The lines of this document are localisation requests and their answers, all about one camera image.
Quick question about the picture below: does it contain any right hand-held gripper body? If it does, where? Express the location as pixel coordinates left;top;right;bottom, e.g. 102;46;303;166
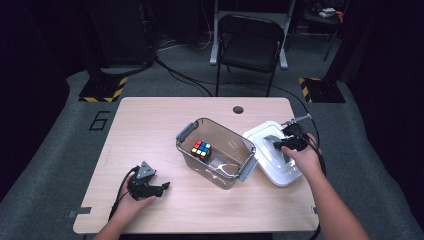
280;113;313;153

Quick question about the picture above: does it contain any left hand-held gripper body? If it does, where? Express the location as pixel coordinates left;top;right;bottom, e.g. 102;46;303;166
127;160;163;201

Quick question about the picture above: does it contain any white box lid grey handle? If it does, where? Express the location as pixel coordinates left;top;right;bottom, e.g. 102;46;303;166
242;120;305;188

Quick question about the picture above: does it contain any colourful puzzle cube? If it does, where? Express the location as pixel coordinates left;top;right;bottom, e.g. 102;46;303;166
190;139;213;164

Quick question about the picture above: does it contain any transparent grey storage box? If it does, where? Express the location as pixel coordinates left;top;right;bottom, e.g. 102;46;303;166
175;116;260;191

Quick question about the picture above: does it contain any person's left hand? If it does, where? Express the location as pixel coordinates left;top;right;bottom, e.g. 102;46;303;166
113;174;158;220

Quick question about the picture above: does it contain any person's right hand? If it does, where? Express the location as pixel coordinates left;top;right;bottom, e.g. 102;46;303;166
281;132;324;180

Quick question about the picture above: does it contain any black striped stand base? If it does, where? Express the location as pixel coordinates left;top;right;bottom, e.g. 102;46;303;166
297;77;347;104
78;76;129;103

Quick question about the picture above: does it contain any black floor tape marking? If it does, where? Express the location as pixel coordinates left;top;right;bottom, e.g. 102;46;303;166
88;110;111;132

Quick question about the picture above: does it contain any black folding chair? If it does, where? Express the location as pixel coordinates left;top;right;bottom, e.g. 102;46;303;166
215;13;286;98

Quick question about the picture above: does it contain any white device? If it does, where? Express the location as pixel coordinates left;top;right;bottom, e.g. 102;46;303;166
318;6;338;19

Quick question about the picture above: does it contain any black equipment cabinet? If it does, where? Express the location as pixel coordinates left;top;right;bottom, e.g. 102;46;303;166
83;0;158;69

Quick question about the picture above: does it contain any left hand-held gripper black cable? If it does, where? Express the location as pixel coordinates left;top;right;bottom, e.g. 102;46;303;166
107;165;140;222

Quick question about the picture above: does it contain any hand-held gripper black cable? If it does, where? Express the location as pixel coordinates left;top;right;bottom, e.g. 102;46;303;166
107;165;140;222
294;127;328;240

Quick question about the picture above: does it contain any right hand-held gripper black cable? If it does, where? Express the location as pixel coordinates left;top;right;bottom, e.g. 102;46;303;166
294;127;328;240

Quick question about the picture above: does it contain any black floor cable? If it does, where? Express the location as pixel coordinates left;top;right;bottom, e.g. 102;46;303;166
153;54;214;98
218;80;321;148

